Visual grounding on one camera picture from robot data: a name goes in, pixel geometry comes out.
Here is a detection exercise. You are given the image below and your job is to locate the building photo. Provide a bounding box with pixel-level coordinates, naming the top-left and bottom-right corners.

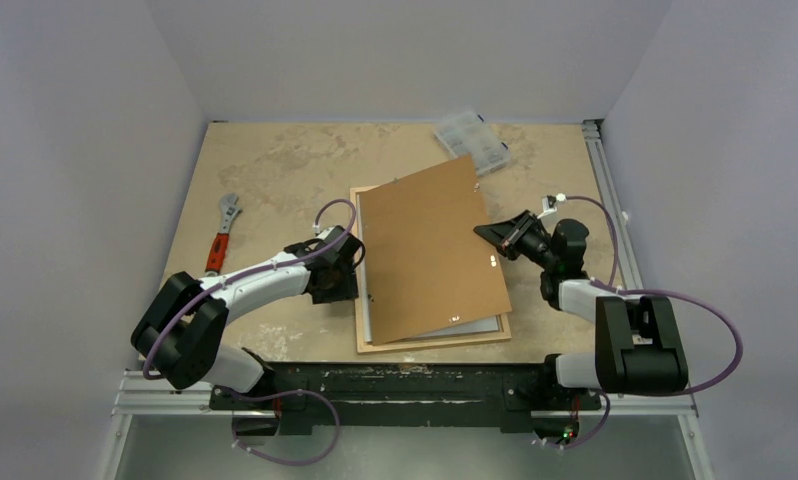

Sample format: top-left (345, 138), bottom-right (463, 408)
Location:
top-left (358, 263), bottom-right (502, 343)

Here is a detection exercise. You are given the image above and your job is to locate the brown hardboard backing board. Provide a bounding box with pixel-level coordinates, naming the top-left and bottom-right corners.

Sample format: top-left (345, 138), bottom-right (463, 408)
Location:
top-left (358, 156), bottom-right (512, 345)

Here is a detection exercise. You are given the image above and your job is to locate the light wooden picture frame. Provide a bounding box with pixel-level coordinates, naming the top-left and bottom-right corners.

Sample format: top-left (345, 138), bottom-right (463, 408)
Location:
top-left (350, 186), bottom-right (511, 354)

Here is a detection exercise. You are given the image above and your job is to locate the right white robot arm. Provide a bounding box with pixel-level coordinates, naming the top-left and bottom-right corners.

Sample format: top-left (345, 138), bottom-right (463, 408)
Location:
top-left (474, 211), bottom-right (688, 407)

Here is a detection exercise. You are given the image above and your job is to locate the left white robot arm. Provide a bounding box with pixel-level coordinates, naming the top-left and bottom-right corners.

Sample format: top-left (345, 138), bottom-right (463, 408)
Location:
top-left (130, 226), bottom-right (366, 409)

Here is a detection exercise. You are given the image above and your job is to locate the clear plastic organizer box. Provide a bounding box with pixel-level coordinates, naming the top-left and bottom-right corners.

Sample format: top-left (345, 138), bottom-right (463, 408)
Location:
top-left (434, 109), bottom-right (511, 177)

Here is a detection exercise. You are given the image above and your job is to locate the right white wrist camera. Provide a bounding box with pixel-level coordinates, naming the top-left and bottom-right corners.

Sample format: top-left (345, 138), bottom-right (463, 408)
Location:
top-left (538, 193), bottom-right (567, 218)

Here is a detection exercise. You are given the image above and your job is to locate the red handled adjustable wrench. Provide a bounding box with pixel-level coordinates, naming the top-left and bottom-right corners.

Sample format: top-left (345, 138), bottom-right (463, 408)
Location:
top-left (205, 193), bottom-right (242, 277)

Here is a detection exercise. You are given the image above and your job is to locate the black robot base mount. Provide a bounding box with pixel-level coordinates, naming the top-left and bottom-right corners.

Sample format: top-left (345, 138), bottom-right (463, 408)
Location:
top-left (209, 362), bottom-right (602, 435)

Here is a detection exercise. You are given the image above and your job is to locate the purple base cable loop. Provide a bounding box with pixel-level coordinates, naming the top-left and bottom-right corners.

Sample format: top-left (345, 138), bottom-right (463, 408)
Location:
top-left (223, 389), bottom-right (342, 467)

